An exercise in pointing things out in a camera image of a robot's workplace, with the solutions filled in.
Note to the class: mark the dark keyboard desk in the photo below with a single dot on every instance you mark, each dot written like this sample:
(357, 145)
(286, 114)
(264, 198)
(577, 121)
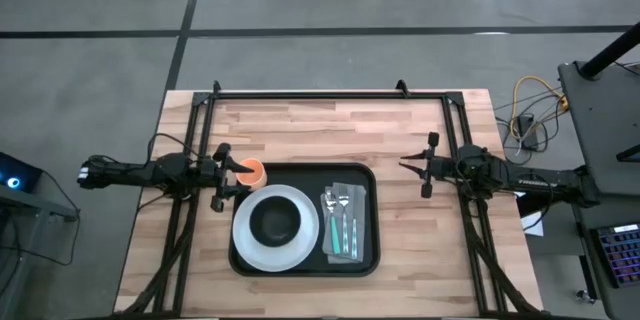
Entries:
(590, 210)

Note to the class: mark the orange paper cup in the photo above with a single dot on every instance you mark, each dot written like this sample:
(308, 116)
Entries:
(252, 177)

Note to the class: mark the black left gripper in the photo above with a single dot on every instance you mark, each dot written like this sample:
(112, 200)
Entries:
(217, 175)

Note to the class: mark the grey side desk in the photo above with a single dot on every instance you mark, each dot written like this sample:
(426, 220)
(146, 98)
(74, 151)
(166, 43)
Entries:
(605, 125)

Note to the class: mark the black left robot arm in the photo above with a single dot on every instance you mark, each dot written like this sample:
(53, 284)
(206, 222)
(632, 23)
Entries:
(150, 172)

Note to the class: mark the black power adapter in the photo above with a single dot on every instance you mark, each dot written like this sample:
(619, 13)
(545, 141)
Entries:
(526, 127)

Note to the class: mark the grey metal side table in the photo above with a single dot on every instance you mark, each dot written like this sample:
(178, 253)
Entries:
(30, 205)

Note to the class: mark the grey cloth napkin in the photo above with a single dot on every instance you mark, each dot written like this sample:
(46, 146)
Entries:
(360, 200)

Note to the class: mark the black diagonal pole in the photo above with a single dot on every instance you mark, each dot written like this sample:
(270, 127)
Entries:
(610, 52)

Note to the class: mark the white round plate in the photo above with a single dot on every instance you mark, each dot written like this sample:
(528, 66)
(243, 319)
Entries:
(310, 230)

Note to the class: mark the backlit colourful keyboard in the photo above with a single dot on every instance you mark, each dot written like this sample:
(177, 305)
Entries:
(622, 255)

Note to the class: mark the black bowl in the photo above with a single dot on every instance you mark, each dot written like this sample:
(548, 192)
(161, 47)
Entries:
(275, 221)

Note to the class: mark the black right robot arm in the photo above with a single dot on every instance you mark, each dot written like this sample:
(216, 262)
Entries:
(525, 177)

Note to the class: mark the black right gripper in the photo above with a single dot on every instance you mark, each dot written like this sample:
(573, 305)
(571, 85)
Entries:
(435, 167)

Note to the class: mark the white paper sheet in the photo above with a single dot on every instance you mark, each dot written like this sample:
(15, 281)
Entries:
(532, 222)

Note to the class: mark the black plastic tray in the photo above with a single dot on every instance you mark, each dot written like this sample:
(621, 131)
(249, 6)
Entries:
(310, 175)

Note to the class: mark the black computer with blue light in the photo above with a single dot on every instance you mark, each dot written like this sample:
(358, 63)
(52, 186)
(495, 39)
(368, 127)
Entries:
(15, 172)

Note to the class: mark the black frame bracket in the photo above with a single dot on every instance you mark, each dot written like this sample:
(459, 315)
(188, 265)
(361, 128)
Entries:
(402, 87)
(216, 87)

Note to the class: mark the black aluminium table frame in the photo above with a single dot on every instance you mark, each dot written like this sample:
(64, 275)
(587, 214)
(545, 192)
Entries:
(325, 95)

